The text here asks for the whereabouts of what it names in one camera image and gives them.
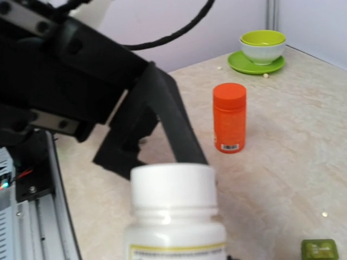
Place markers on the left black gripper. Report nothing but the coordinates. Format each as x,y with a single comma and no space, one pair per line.
58,73

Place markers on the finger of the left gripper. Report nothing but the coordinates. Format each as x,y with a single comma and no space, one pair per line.
155,99

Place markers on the orange pill bottle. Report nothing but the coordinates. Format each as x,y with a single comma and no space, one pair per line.
229,114

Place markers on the small white bottle cap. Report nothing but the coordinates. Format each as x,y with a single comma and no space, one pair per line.
173,186

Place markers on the small white pill bottle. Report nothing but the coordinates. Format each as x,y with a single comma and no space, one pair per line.
175,234

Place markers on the green weekly pill organizer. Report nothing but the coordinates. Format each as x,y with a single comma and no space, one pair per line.
322,249

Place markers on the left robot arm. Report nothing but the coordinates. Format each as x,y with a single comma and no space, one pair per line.
59,74

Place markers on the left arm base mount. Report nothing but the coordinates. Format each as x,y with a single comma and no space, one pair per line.
34,178

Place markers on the left aluminium frame post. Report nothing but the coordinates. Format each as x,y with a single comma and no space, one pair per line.
272,14

